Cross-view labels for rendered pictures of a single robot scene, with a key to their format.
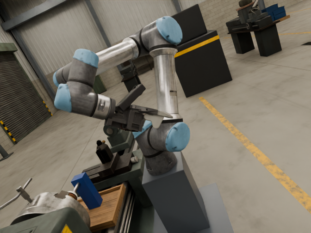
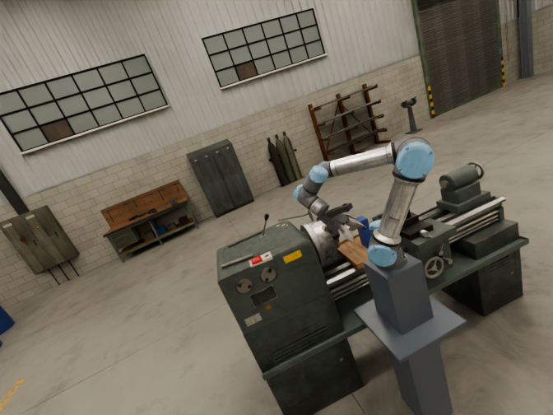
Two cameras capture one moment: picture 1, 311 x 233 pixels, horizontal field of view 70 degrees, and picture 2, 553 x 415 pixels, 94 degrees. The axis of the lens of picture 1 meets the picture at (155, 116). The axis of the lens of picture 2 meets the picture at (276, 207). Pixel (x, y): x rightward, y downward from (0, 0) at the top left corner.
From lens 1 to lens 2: 0.89 m
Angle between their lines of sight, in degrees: 67
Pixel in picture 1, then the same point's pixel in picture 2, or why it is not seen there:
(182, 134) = (381, 256)
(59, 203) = (320, 233)
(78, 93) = (302, 196)
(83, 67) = (309, 182)
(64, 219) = (300, 246)
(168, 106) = (383, 227)
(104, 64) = (350, 169)
